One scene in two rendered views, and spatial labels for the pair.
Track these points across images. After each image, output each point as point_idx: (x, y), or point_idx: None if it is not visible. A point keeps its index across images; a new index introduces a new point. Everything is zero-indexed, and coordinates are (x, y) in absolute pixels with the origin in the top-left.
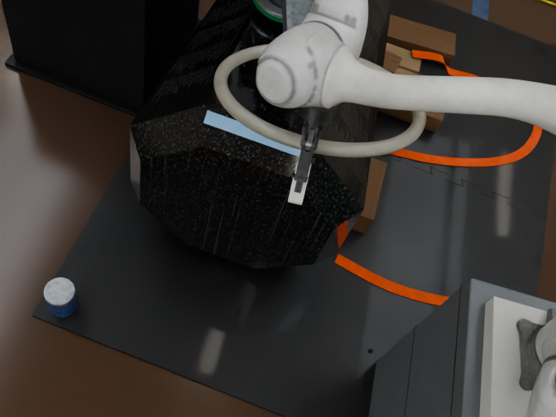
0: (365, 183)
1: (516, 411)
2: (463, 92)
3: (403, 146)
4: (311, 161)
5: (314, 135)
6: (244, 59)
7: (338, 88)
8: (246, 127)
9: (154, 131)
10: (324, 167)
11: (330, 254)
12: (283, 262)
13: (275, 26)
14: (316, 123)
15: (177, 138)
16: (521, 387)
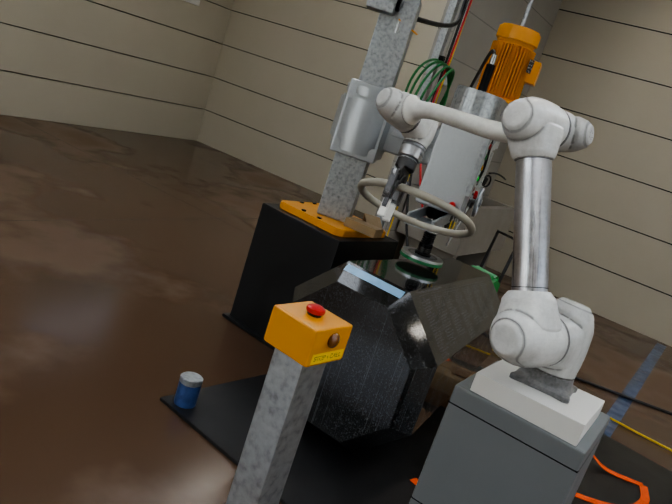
0: (444, 357)
1: (500, 379)
2: (467, 114)
3: (451, 207)
4: (396, 204)
5: (400, 169)
6: (379, 203)
7: (410, 104)
8: (367, 182)
9: (309, 284)
10: (413, 314)
11: (405, 428)
12: (364, 428)
13: (409, 265)
14: (402, 164)
15: (323, 282)
16: (510, 376)
